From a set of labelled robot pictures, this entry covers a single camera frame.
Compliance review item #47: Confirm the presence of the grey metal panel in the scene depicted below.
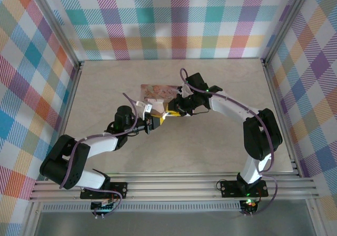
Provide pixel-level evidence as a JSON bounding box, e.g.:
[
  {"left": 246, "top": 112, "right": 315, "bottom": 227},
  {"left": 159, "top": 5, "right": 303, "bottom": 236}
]
[{"left": 34, "top": 211, "right": 316, "bottom": 236}]

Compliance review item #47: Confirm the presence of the aluminium mounting rail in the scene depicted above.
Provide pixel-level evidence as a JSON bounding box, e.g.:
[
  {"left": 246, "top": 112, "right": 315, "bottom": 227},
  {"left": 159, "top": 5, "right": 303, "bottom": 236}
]
[{"left": 28, "top": 176, "right": 319, "bottom": 202}]

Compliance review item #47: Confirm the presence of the aluminium side rail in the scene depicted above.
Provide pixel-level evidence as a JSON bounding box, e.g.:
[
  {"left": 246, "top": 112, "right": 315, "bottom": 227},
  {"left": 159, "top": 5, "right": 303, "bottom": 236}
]
[
  {"left": 44, "top": 62, "right": 85, "bottom": 181},
  {"left": 262, "top": 59, "right": 303, "bottom": 179}
]

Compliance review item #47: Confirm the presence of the pink fairy picture tin box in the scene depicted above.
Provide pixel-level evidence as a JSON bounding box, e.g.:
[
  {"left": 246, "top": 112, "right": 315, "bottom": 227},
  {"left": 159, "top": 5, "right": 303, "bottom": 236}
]
[{"left": 140, "top": 84, "right": 185, "bottom": 117}]

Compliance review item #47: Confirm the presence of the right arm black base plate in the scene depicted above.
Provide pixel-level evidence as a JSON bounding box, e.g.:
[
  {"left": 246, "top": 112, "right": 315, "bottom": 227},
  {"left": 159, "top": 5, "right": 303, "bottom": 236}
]
[{"left": 220, "top": 179, "right": 269, "bottom": 198}]

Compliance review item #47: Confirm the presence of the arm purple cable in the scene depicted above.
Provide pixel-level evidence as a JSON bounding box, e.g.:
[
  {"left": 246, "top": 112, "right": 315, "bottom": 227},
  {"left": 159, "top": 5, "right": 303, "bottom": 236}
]
[
  {"left": 59, "top": 92, "right": 144, "bottom": 217},
  {"left": 179, "top": 67, "right": 280, "bottom": 215}
]

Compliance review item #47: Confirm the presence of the grey slotted cable duct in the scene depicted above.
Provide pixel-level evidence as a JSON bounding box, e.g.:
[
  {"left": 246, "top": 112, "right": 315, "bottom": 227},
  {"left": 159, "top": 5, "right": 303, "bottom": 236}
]
[{"left": 42, "top": 203, "right": 243, "bottom": 212}]

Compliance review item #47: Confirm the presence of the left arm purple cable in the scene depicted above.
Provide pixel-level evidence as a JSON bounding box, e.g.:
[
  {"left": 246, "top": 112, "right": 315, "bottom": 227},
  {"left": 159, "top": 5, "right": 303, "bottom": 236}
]
[{"left": 59, "top": 92, "right": 144, "bottom": 217}]

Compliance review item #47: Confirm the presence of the aluminium corner post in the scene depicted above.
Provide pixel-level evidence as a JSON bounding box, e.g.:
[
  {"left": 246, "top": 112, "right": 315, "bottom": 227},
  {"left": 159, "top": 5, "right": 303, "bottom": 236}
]
[
  {"left": 26, "top": 0, "right": 85, "bottom": 72},
  {"left": 260, "top": 0, "right": 316, "bottom": 68}
]

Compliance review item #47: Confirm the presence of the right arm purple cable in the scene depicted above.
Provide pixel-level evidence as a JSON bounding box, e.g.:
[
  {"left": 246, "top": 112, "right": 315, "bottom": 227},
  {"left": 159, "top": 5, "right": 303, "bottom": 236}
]
[{"left": 179, "top": 67, "right": 280, "bottom": 215}]

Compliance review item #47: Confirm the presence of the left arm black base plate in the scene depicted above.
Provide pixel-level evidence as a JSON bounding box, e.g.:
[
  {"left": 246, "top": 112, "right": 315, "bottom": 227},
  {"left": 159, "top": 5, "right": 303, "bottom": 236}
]
[{"left": 80, "top": 181, "right": 128, "bottom": 200}]

